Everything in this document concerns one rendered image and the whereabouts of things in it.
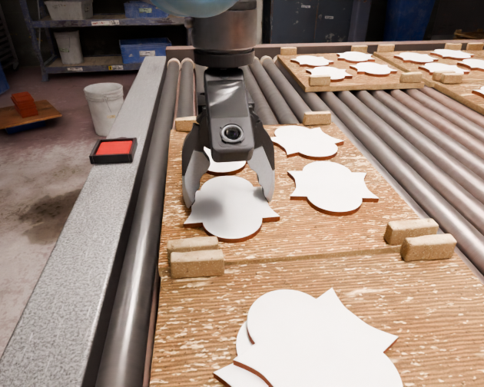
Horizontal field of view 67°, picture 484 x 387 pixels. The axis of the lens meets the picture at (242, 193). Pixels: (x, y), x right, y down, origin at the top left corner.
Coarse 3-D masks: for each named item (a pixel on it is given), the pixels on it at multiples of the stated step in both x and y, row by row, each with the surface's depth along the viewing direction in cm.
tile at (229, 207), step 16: (224, 176) 57; (208, 192) 54; (224, 192) 54; (240, 192) 54; (256, 192) 54; (192, 208) 50; (208, 208) 50; (224, 208) 50; (240, 208) 50; (256, 208) 50; (192, 224) 48; (208, 224) 47; (224, 224) 47; (240, 224) 47; (256, 224) 47; (224, 240) 46; (240, 240) 46
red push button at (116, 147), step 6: (102, 144) 72; (108, 144) 72; (114, 144) 72; (120, 144) 72; (126, 144) 72; (102, 150) 69; (108, 150) 69; (114, 150) 69; (120, 150) 69; (126, 150) 69
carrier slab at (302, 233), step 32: (320, 128) 77; (288, 160) 64; (320, 160) 64; (352, 160) 64; (288, 192) 56; (384, 192) 56; (288, 224) 49; (320, 224) 49; (352, 224) 49; (384, 224) 49; (160, 256) 44; (224, 256) 44; (256, 256) 44; (288, 256) 44; (320, 256) 44
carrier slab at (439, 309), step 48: (192, 288) 40; (240, 288) 40; (288, 288) 40; (336, 288) 40; (384, 288) 40; (432, 288) 40; (480, 288) 40; (192, 336) 34; (432, 336) 34; (480, 336) 34; (192, 384) 31; (432, 384) 31; (480, 384) 31
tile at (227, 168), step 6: (210, 150) 66; (210, 156) 64; (228, 162) 62; (234, 162) 62; (240, 162) 62; (246, 162) 63; (210, 168) 60; (216, 168) 60; (222, 168) 60; (228, 168) 60; (234, 168) 60; (240, 168) 61; (216, 174) 60; (222, 174) 60; (228, 174) 60
